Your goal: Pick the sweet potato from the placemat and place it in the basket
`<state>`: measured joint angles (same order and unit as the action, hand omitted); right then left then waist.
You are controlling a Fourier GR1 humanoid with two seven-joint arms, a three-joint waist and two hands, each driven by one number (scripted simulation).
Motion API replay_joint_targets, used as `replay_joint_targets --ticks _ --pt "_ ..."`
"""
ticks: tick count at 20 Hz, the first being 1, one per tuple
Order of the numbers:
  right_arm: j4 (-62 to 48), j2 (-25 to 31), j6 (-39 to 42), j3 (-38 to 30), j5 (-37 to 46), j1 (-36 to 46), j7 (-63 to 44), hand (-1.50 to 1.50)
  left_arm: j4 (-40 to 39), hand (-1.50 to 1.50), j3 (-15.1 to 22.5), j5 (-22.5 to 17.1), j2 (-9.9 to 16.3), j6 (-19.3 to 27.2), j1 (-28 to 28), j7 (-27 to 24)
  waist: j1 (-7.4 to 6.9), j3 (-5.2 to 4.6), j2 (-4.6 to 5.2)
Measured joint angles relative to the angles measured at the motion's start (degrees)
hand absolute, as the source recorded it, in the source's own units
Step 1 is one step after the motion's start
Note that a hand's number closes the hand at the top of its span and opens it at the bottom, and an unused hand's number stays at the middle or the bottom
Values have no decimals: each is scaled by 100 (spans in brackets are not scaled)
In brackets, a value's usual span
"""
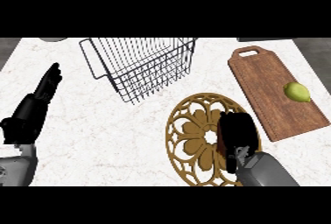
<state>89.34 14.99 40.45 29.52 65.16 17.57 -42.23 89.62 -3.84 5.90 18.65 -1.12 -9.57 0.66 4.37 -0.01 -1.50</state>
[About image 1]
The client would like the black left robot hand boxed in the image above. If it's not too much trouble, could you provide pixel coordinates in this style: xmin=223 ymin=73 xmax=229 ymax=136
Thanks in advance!
xmin=0 ymin=62 xmax=65 ymax=146

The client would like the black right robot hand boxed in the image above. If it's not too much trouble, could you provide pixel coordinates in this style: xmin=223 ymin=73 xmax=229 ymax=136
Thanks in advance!
xmin=217 ymin=110 xmax=261 ymax=175

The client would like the reddish brown sweet potato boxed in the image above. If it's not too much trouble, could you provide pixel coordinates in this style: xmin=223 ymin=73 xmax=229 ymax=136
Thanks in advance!
xmin=216 ymin=116 xmax=227 ymax=158

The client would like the golden openwork round placemat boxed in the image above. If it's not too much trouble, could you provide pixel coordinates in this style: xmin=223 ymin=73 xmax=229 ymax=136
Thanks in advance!
xmin=164 ymin=92 xmax=264 ymax=187

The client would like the brown wooden cutting board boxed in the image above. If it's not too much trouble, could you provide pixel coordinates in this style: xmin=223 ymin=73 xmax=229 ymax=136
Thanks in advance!
xmin=226 ymin=45 xmax=331 ymax=143

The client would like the green lime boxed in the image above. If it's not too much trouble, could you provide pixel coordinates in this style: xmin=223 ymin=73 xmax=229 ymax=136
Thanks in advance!
xmin=282 ymin=81 xmax=313 ymax=103

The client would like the grey rounded object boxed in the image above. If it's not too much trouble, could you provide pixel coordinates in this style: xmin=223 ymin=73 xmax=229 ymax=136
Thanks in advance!
xmin=37 ymin=37 xmax=69 ymax=43

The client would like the dark grey flat object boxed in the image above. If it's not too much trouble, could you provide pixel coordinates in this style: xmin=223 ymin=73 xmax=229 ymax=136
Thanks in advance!
xmin=235 ymin=37 xmax=298 ymax=43

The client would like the black wire basket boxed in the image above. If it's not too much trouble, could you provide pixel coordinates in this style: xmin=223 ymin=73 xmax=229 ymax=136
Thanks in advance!
xmin=77 ymin=37 xmax=199 ymax=105

